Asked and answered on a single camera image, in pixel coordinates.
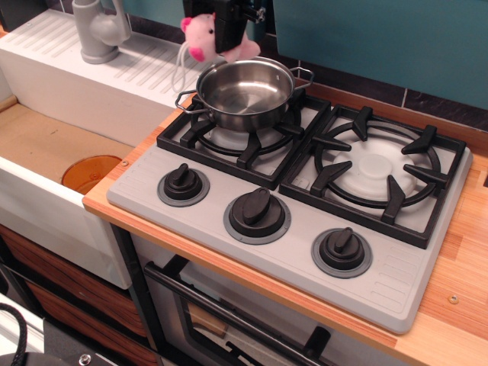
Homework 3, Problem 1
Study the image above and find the grey toy faucet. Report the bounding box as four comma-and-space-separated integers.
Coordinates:
72, 0, 131, 64

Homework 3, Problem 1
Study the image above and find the black right stove knob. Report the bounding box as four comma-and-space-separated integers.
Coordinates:
311, 227, 373, 279

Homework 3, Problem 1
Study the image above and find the black left burner grate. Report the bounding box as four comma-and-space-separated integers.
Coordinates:
156, 90, 331, 189

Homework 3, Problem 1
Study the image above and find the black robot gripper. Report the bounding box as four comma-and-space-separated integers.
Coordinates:
183, 0, 266, 53

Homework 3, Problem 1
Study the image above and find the grey toy stove top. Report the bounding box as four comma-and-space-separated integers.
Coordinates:
105, 98, 474, 336

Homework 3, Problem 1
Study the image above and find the black left stove knob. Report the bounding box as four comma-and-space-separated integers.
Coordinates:
157, 163, 210, 207

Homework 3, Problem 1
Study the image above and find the wooden drawer cabinet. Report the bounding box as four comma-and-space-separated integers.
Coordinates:
1, 226, 159, 365

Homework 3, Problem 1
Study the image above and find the pink stuffed pig toy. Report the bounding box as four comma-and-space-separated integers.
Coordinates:
171, 12, 261, 95

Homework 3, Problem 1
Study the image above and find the toy oven door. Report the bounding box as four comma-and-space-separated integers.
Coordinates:
132, 236, 402, 365

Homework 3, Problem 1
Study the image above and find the orange plastic plate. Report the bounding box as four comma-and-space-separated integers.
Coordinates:
61, 155, 121, 194

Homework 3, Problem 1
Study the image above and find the white toy sink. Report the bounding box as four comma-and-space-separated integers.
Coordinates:
1, 10, 179, 289

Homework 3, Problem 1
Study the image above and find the stainless steel pan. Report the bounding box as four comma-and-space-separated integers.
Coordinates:
175, 56, 315, 133

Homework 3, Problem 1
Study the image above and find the black burner grate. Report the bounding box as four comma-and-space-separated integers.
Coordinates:
279, 105, 472, 249
156, 90, 331, 189

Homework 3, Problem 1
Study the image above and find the black stove knob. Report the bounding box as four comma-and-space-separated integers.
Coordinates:
311, 227, 373, 279
223, 188, 291, 246
157, 163, 210, 207

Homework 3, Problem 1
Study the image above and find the black middle stove knob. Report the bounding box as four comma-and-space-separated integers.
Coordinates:
223, 188, 291, 246

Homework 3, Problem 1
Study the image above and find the black right burner grate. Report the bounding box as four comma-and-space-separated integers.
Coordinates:
279, 105, 472, 249

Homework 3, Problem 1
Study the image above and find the black oven door handle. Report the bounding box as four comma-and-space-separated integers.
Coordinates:
143, 255, 330, 365

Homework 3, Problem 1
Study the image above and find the black braided cable lower left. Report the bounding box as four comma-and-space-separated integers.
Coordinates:
0, 303, 30, 366

